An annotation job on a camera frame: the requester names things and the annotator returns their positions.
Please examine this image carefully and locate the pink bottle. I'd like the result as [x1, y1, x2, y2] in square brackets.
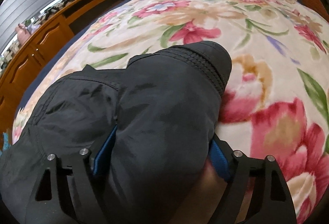
[15, 23, 31, 46]

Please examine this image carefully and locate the person right hand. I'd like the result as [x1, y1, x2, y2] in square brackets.
[170, 160, 226, 224]

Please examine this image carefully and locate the floral blanket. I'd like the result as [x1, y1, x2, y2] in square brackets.
[12, 0, 328, 223]

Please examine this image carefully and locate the black jacket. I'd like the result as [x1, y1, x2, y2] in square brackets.
[1, 41, 232, 223]

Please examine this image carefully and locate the wooden desk cabinet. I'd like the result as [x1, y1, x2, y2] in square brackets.
[0, 0, 112, 133]

